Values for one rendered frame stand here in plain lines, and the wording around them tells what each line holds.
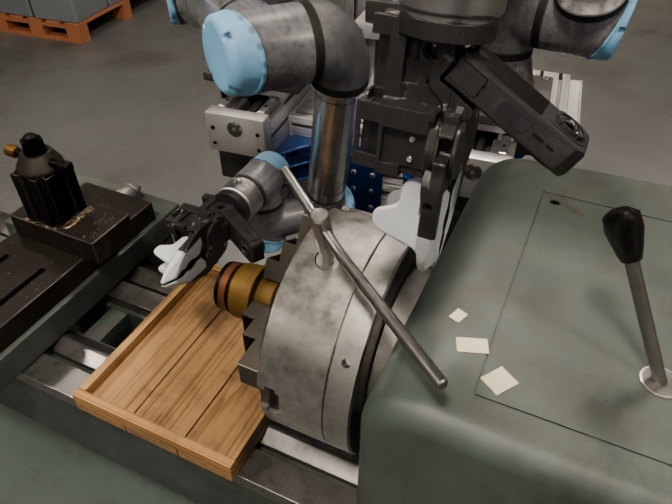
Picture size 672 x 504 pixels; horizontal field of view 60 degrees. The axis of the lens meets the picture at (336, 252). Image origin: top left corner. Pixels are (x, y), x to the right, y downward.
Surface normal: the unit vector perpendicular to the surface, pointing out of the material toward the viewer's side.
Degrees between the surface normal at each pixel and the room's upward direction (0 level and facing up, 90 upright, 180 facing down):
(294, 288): 32
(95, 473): 0
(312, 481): 0
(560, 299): 0
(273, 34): 50
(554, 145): 81
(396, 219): 83
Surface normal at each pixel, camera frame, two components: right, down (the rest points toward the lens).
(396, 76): -0.42, 0.45
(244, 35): 0.25, -0.03
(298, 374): -0.40, 0.26
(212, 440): 0.00, -0.76
